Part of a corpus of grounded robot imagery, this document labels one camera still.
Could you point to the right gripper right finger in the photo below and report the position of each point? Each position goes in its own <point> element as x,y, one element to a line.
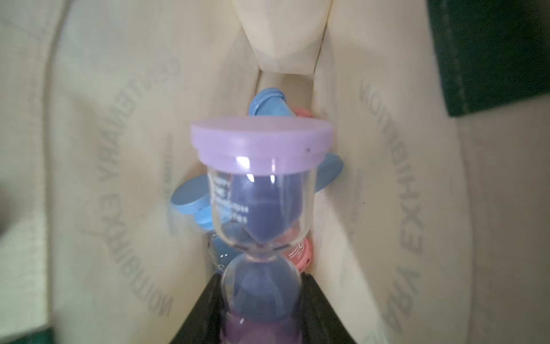
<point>319,321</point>

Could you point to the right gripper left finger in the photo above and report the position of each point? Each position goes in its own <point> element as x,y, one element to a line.
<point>203,323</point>

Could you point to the light blue hourglass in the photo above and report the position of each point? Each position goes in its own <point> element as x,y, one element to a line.
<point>193,198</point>

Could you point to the cream canvas tote bag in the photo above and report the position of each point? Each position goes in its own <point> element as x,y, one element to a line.
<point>436,230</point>

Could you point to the purple hourglass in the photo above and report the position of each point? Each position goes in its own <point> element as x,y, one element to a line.
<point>262,172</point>

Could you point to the blue hourglass back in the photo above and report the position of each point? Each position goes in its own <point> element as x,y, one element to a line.
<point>270,102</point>

